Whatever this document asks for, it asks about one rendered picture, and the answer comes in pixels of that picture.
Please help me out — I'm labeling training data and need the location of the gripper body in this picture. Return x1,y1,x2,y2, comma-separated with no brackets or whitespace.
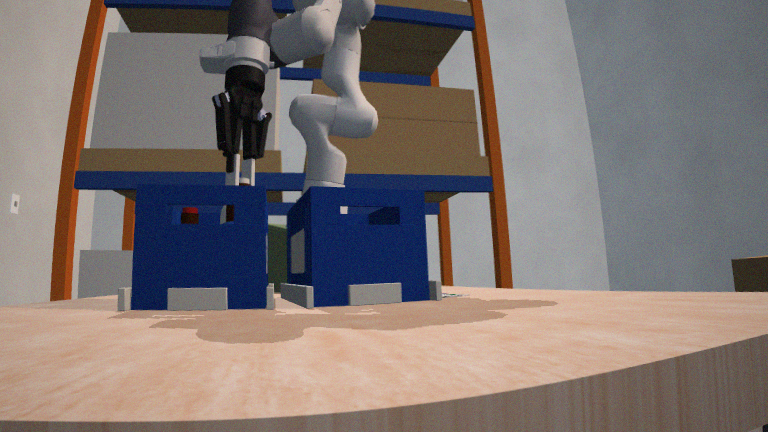
224,65,265,121

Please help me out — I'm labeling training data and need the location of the red bottle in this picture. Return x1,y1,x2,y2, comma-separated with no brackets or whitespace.
181,207,199,224

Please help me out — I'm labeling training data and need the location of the blue bottle crate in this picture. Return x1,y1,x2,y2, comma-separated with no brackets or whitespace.
131,184,268,310
287,186,430,307

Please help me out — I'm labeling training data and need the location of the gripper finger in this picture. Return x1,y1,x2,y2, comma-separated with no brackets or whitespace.
212,92,248,185
241,100,272,186

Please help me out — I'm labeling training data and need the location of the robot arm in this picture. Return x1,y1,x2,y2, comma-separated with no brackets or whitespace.
199,0,378,202

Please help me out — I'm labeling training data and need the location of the white bottle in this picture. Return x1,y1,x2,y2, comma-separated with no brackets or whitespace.
220,178,250,224

